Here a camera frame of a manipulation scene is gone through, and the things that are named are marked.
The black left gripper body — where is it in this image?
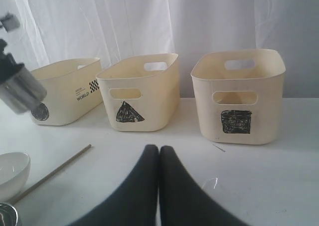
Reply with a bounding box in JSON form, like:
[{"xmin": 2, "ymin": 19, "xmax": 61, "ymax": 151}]
[{"xmin": 0, "ymin": 12, "xmax": 24, "ymax": 73}]

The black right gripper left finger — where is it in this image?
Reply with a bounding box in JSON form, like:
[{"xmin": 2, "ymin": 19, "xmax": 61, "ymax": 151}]
[{"xmin": 72, "ymin": 145, "xmax": 159, "ymax": 226}]

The wooden chopstick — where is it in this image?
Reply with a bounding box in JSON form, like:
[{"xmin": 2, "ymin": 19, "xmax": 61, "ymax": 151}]
[{"xmin": 9, "ymin": 144, "xmax": 92, "ymax": 205}]

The cream bin with square mark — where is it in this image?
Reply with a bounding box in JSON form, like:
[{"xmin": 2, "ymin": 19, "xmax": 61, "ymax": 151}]
[{"xmin": 191, "ymin": 49, "xmax": 286, "ymax": 145}]

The cream bin with circle mark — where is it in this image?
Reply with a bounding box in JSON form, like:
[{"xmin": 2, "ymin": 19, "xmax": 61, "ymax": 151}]
[{"xmin": 30, "ymin": 58, "xmax": 103, "ymax": 126}]

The cream bin with triangle mark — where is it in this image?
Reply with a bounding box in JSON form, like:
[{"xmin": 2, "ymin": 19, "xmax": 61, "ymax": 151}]
[{"xmin": 96, "ymin": 53, "xmax": 180, "ymax": 132}]

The white curtain backdrop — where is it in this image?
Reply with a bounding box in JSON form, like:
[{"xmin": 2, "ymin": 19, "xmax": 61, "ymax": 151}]
[{"xmin": 0, "ymin": 0, "xmax": 319, "ymax": 98}]

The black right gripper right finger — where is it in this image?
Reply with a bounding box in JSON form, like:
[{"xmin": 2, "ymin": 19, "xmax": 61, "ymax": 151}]
[{"xmin": 159, "ymin": 146, "xmax": 245, "ymax": 226}]

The white ceramic bowl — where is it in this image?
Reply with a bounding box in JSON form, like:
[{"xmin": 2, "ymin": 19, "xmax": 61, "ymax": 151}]
[{"xmin": 0, "ymin": 152, "xmax": 31, "ymax": 202}]

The steel mug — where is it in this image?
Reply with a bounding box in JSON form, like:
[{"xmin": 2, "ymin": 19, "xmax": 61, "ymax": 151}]
[{"xmin": 0, "ymin": 63, "xmax": 47, "ymax": 114}]

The stainless steel bowl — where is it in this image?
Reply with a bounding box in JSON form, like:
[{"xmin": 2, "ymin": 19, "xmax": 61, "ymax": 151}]
[{"xmin": 0, "ymin": 203, "xmax": 20, "ymax": 226}]

